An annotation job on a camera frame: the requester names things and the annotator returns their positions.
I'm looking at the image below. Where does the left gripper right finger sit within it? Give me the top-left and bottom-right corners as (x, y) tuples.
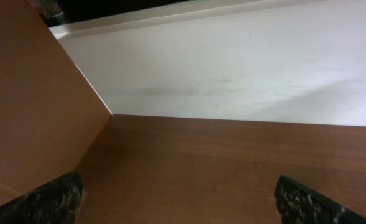
(274, 175), (366, 224)

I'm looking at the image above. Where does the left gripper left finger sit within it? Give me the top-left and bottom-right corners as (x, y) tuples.
(0, 172), (84, 224)

